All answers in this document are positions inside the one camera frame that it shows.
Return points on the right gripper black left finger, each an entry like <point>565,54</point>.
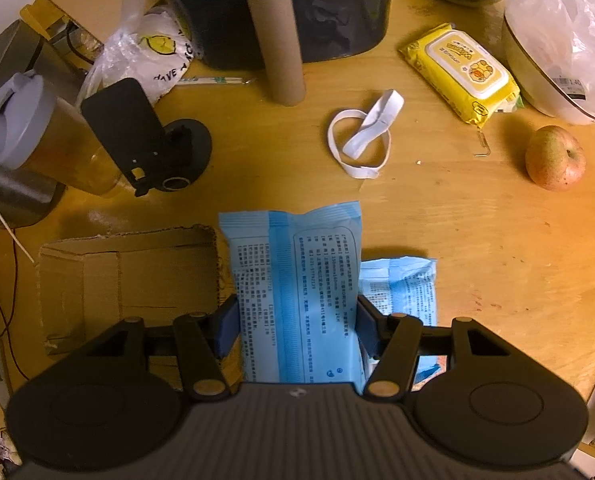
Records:
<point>123,394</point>

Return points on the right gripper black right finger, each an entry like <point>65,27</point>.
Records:
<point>469,393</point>

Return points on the blue wet wipes pack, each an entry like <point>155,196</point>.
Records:
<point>404,285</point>
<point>296,277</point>

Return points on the open cardboard tray box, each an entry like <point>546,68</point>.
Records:
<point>86,285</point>

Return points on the silver rice cooker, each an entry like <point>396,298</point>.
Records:
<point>25,196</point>

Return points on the red apple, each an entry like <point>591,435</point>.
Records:
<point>554,159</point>

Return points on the black phone stand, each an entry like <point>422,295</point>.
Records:
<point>151,155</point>

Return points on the metal paper clip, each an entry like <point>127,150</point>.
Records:
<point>485,150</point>

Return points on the clear cup with grey lid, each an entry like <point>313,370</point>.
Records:
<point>47,135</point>

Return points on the white elastic band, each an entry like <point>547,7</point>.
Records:
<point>375,125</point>

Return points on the white bowl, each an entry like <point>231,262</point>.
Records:
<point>558,98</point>

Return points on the yellow wet wipes pack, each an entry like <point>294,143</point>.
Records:
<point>473,83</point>

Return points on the wrapped chopsticks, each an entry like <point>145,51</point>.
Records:
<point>211,80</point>

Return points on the white plastic bag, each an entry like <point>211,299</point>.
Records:
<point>149,46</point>

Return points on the dark air fryer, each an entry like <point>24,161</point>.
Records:
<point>281,36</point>

